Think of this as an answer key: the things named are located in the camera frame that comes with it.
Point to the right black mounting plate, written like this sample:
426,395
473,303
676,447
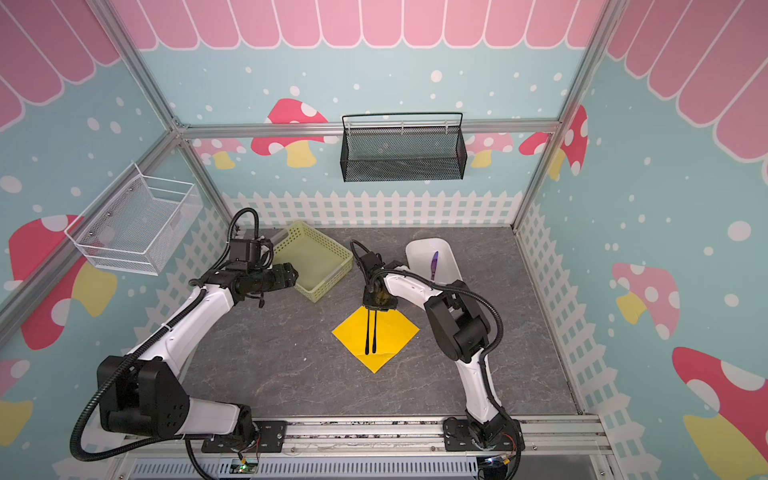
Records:
468,434

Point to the black wire mesh basket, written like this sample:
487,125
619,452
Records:
411,146

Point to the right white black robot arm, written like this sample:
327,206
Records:
466,328

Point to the white wire mesh basket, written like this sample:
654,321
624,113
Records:
136,225

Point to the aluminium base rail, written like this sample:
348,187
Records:
400,447

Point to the green circuit board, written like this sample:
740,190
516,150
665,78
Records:
244,467

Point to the green plastic basket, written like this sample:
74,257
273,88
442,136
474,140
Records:
320,261

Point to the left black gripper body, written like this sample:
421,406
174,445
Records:
268,280

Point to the dark purple spoon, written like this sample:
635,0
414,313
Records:
367,333

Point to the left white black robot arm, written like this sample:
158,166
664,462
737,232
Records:
141,393

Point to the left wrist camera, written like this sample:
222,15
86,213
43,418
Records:
250,254

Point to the dark purple fork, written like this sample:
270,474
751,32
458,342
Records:
373,340

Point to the black mounting plate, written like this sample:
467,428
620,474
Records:
266,436
468,434

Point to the yellow paper napkin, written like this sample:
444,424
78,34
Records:
394,332

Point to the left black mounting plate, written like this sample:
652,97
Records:
266,436

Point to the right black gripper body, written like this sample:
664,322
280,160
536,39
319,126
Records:
377,303

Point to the white plastic bin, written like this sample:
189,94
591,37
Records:
419,254

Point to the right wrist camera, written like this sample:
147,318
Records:
370,262

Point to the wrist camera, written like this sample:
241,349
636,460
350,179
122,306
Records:
250,254
370,262

